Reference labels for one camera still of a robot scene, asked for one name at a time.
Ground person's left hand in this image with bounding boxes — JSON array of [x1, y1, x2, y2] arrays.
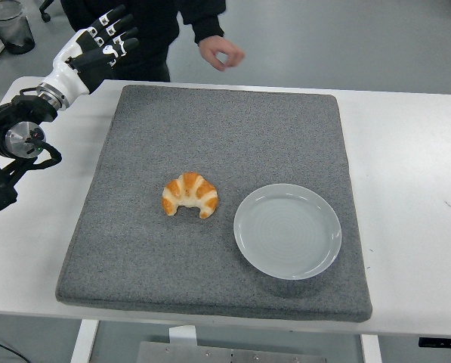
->
[[197, 36, 246, 73]]

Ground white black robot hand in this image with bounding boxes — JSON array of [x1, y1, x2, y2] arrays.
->
[[39, 5, 141, 101]]

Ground golden croissant bread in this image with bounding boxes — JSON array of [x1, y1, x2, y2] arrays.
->
[[161, 172, 219, 219]]

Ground pale grey round plate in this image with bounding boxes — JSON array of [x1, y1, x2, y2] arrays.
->
[[233, 183, 342, 281]]

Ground grey metal plate with screws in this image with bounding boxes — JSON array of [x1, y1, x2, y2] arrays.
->
[[136, 341, 323, 363]]

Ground person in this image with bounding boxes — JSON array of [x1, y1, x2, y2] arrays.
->
[[60, 0, 198, 82]]

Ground black mesh trash bin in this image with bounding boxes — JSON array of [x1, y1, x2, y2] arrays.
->
[[0, 0, 36, 55]]

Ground grey felt mat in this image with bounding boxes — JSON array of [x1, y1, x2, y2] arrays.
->
[[54, 85, 373, 323]]

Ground white table leg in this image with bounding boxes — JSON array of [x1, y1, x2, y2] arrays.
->
[[360, 334, 381, 363], [70, 319, 100, 363]]

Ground black table control panel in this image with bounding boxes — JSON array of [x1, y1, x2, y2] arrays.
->
[[417, 336, 451, 349]]

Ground black floor cable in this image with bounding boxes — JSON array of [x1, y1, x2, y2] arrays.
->
[[0, 334, 22, 363]]

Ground white table bracket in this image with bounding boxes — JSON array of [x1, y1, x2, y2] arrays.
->
[[168, 324, 199, 347]]

